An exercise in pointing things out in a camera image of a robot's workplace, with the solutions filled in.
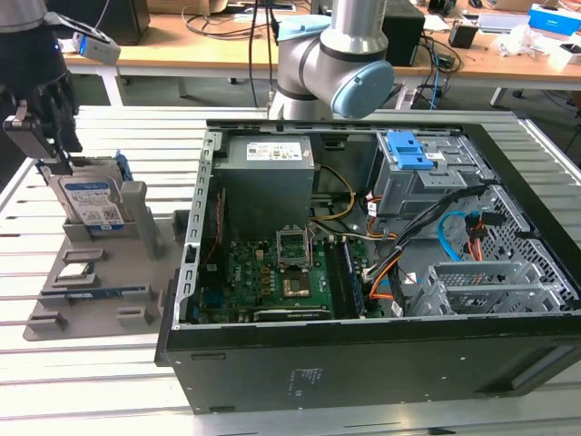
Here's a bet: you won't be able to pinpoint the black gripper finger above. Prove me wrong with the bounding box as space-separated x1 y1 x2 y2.
2 102 74 177
32 74 84 155

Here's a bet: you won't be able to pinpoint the hard disk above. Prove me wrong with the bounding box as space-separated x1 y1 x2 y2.
34 149 133 235

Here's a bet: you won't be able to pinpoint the blue disk carrier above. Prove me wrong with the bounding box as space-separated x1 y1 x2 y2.
387 130 433 170

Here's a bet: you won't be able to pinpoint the tall grey disk bay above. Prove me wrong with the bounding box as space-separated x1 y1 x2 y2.
369 130 496 219

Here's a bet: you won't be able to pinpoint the low grey disk bay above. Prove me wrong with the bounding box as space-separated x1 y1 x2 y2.
406 261 566 317

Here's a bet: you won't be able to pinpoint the large black box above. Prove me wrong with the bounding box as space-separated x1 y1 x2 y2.
67 0 152 46

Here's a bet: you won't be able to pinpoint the silver CPU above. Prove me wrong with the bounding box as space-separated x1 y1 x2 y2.
57 262 97 279

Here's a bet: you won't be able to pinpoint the grey parts rack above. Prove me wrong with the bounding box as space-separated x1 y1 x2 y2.
22 179 192 342

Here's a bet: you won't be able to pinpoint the blue RAM stick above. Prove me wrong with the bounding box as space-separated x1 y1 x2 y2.
63 284 143 301

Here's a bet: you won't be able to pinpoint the grey power supply unit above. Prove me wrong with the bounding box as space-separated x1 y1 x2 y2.
212 134 317 228

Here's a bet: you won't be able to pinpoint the green motherboard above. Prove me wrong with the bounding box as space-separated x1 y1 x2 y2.
199 238 369 324

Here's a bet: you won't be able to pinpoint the metal socket cover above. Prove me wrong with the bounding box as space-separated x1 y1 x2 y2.
275 223 314 270

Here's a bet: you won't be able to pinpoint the CPU socket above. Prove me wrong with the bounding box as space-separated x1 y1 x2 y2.
278 267 315 304

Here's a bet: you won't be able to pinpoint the black graphics card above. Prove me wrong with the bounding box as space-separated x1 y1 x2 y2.
233 304 336 323

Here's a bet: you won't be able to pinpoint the black PC tower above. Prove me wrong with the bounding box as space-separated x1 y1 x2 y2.
385 4 428 68

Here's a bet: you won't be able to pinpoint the black PC case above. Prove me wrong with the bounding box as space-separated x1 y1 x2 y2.
153 118 581 417

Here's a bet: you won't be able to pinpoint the small black box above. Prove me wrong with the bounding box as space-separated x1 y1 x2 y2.
448 22 480 50

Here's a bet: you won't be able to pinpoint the grey laptop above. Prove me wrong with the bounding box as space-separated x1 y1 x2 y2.
478 13 530 34

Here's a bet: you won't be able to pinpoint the clear plastic bags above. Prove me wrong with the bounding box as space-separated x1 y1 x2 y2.
494 25 553 58

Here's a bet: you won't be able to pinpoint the blue cardboard box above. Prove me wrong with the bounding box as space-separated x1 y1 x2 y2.
528 3 581 32

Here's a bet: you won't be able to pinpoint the white box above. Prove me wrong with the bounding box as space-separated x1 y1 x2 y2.
547 40 581 72

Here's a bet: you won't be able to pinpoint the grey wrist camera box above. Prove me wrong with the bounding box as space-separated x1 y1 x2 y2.
72 29 123 65

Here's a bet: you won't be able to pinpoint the wooden desk white frame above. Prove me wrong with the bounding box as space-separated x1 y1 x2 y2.
63 8 328 108
385 8 581 108

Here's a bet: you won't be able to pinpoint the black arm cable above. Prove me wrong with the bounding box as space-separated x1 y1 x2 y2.
247 0 281 110

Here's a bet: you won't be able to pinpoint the yellow wire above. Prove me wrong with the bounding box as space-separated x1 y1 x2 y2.
312 165 358 222

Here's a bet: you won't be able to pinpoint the multicolour wire bundle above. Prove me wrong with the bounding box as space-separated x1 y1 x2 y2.
310 217 400 244

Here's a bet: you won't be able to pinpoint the orange flat wire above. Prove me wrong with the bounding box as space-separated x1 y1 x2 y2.
369 262 403 301

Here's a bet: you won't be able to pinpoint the blue hanging cable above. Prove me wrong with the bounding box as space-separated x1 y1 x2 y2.
430 54 444 111

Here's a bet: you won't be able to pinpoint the black cable bundle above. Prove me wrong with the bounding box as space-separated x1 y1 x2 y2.
362 183 494 282

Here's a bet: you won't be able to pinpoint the blue wire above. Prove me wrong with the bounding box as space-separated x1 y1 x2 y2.
438 212 471 263

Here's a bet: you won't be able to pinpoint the orange black power wires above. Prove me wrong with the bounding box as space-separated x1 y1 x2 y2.
462 211 507 263

